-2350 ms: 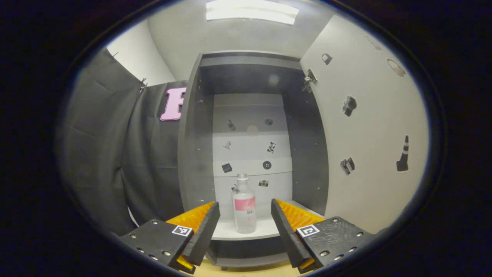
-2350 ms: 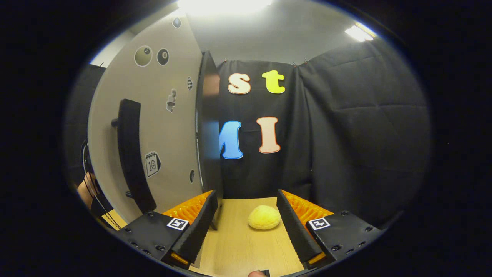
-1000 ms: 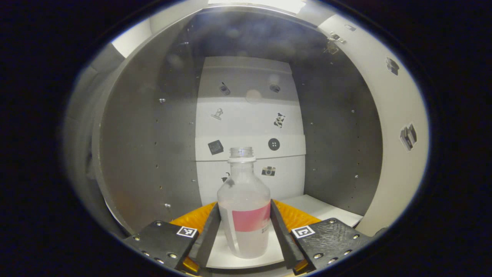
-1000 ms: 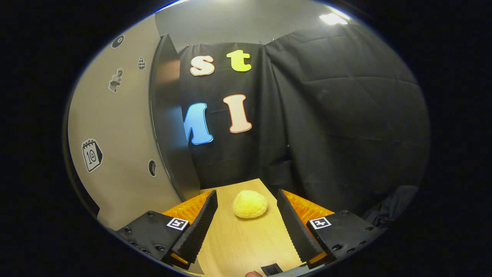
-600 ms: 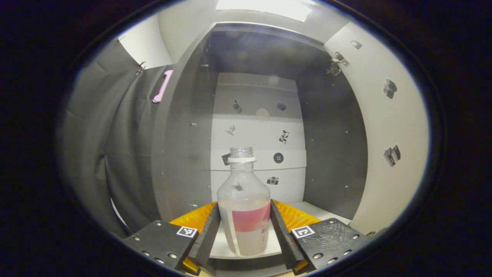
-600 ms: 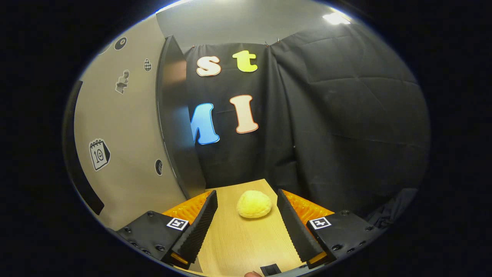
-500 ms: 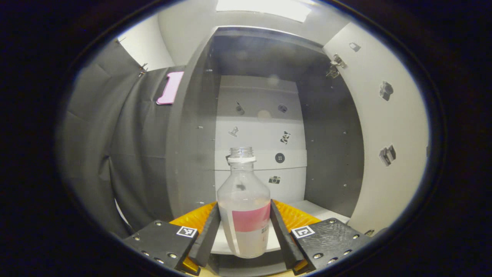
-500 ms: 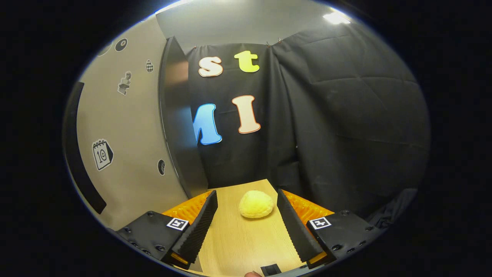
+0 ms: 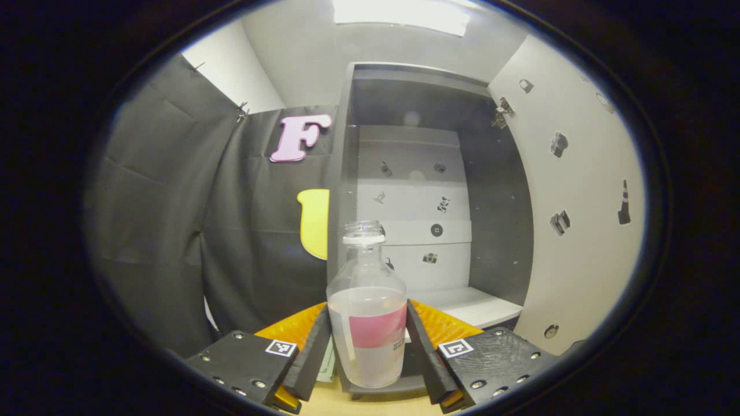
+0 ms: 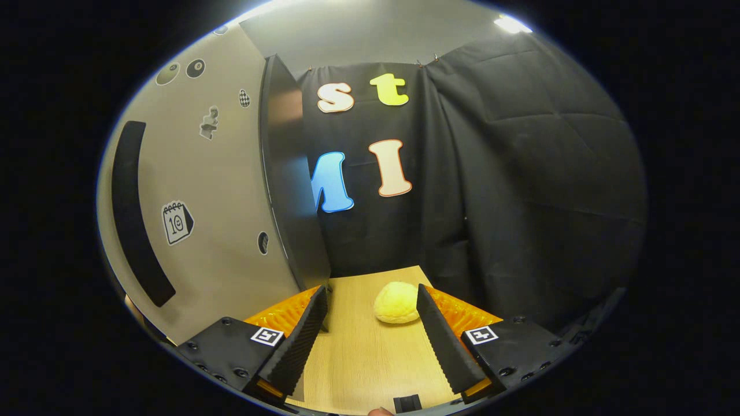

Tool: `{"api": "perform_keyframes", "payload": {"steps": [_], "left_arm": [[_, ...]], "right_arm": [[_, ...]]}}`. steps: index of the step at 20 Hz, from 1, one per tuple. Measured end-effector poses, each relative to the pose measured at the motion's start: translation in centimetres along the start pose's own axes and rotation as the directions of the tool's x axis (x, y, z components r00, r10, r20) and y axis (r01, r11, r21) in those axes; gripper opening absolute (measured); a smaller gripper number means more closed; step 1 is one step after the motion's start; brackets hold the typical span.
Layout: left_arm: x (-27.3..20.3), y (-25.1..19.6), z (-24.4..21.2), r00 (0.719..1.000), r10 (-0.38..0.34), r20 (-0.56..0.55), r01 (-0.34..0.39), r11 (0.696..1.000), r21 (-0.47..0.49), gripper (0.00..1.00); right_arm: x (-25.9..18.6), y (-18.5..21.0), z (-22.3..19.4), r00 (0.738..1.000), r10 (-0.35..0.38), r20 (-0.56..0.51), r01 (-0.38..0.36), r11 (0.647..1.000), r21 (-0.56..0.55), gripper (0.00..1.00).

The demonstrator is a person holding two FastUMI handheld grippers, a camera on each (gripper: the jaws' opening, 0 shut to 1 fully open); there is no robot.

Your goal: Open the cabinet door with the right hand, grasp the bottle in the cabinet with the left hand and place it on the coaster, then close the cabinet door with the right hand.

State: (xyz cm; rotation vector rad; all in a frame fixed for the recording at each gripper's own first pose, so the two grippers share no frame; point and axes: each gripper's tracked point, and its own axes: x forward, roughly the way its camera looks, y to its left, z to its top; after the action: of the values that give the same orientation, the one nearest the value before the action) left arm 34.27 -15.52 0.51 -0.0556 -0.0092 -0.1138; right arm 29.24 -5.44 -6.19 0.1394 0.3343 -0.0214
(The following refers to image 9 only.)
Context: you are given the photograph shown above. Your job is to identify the metal door hinge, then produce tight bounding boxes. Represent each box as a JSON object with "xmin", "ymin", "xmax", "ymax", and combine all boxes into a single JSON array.
[{"xmin": 491, "ymin": 96, "xmax": 515, "ymax": 129}]

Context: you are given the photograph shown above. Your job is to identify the black backdrop cloth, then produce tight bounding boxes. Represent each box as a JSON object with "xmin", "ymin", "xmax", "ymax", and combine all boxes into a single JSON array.
[{"xmin": 84, "ymin": 55, "xmax": 339, "ymax": 359}]

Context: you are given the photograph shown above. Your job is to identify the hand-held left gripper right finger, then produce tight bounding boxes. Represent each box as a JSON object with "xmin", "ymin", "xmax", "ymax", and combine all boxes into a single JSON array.
[{"xmin": 406, "ymin": 299, "xmax": 560, "ymax": 414}]

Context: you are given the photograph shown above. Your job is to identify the white cabinet shelf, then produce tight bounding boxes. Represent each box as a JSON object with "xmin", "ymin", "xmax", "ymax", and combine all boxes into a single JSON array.
[{"xmin": 405, "ymin": 287, "xmax": 524, "ymax": 330}]

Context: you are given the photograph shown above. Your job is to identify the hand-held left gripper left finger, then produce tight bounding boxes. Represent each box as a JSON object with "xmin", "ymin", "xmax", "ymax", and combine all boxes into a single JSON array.
[{"xmin": 184, "ymin": 302, "xmax": 333, "ymax": 415}]

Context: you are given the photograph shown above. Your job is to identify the dark grey cabinet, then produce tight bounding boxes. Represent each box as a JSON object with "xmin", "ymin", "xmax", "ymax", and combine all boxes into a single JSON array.
[{"xmin": 327, "ymin": 62, "xmax": 535, "ymax": 400}]

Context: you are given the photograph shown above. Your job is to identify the large ceiling light panel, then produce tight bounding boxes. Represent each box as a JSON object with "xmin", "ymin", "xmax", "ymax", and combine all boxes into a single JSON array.
[{"xmin": 332, "ymin": 0, "xmax": 472, "ymax": 37}]

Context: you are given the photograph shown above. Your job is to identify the clear plastic bottle pink label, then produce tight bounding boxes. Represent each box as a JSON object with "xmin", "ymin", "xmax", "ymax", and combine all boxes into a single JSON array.
[{"xmin": 326, "ymin": 220, "xmax": 408, "ymax": 389}]

